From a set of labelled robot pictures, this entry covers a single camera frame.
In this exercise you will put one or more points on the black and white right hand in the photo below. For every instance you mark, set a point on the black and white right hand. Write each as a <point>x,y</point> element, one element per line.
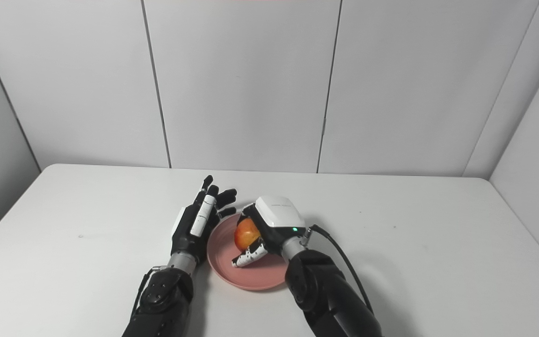
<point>276,220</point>

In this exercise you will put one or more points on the black and white left hand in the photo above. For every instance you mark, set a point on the black and white left hand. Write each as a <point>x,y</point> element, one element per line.
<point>190,234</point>

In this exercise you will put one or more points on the red-yellow pomegranate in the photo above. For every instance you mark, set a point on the red-yellow pomegranate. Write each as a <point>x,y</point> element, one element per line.
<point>246,234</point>

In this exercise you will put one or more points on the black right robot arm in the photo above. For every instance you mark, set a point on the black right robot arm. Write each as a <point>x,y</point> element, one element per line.
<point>325,295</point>

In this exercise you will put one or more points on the pink round plate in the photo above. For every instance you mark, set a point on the pink round plate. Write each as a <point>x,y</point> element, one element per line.
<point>255,274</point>

